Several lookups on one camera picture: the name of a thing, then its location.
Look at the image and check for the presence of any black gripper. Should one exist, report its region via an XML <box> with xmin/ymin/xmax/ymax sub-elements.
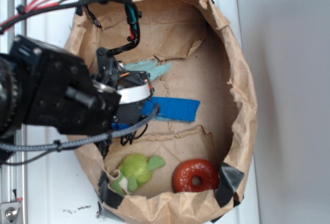
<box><xmin>92</xmin><ymin>47</ymin><xmax>154</xmax><ymax>125</ymax></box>

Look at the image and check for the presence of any light teal terry cloth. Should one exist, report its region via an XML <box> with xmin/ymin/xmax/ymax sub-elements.
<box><xmin>124</xmin><ymin>59</ymin><xmax>172</xmax><ymax>81</ymax></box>

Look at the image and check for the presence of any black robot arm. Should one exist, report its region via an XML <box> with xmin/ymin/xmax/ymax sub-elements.
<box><xmin>1</xmin><ymin>36</ymin><xmax>154</xmax><ymax>137</ymax></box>

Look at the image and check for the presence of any blue felt cloth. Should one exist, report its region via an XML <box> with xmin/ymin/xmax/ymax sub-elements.
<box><xmin>142</xmin><ymin>97</ymin><xmax>201</xmax><ymax>123</ymax></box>

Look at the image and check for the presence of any green plush turtle toy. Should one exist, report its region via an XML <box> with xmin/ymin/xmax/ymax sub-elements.
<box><xmin>110</xmin><ymin>153</ymin><xmax>166</xmax><ymax>196</ymax></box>

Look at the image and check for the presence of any brown paper bag tray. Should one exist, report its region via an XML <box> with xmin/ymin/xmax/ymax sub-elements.
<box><xmin>75</xmin><ymin>0</ymin><xmax>257</xmax><ymax>223</ymax></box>

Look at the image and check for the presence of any grey braided cable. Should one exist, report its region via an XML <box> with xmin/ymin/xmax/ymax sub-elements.
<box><xmin>0</xmin><ymin>102</ymin><xmax>161</xmax><ymax>152</ymax></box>

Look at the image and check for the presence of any red ring donut toy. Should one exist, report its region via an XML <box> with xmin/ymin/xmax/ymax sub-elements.
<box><xmin>173</xmin><ymin>159</ymin><xmax>220</xmax><ymax>192</ymax></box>

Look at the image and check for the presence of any aluminium frame rail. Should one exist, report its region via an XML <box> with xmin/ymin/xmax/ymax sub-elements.
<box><xmin>1</xmin><ymin>0</ymin><xmax>27</xmax><ymax>223</ymax></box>

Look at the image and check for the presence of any silver corner bracket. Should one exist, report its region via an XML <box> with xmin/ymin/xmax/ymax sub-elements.
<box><xmin>1</xmin><ymin>202</ymin><xmax>23</xmax><ymax>224</ymax></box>

